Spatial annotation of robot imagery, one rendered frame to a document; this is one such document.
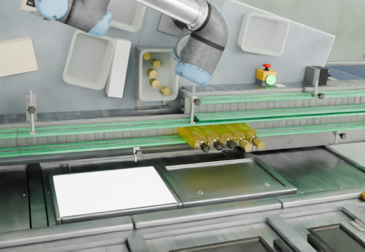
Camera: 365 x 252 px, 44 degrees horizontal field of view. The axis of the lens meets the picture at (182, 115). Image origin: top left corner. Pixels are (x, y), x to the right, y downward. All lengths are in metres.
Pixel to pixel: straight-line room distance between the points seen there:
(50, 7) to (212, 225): 0.87
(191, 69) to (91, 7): 0.37
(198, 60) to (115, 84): 0.63
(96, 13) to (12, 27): 0.74
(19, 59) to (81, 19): 0.68
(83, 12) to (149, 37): 0.80
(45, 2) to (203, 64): 0.50
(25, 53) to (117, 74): 0.37
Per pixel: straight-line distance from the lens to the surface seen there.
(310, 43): 2.36
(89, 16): 1.22
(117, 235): 1.50
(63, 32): 1.92
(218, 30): 1.39
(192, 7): 1.34
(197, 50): 1.39
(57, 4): 1.19
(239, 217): 1.63
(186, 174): 1.85
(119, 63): 1.92
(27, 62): 1.86
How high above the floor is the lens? 2.65
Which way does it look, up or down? 63 degrees down
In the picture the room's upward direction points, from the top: 133 degrees clockwise
